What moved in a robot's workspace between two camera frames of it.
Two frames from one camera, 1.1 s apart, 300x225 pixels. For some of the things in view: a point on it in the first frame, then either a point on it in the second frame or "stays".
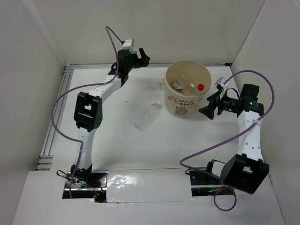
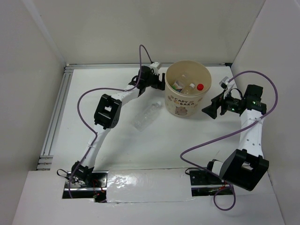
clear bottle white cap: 188,89 stays
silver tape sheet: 149,185 stays
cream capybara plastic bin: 187,85 stays
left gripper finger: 145,59 to 163,81
